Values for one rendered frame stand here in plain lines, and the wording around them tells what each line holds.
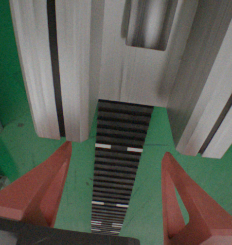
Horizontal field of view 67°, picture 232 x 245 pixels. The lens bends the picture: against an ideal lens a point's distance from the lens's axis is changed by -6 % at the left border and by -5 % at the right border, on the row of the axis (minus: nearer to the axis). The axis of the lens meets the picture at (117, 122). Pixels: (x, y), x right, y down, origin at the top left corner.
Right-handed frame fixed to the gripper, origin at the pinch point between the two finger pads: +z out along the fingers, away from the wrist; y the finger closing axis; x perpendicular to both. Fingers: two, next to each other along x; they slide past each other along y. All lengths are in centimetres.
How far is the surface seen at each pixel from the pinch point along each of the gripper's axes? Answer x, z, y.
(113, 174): 7.4, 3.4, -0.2
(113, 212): 15.2, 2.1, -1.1
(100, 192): 10.9, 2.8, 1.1
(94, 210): 15.3, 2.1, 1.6
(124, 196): 11.1, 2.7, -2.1
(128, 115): -0.8, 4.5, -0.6
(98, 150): 4.1, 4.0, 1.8
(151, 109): -1.9, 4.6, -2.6
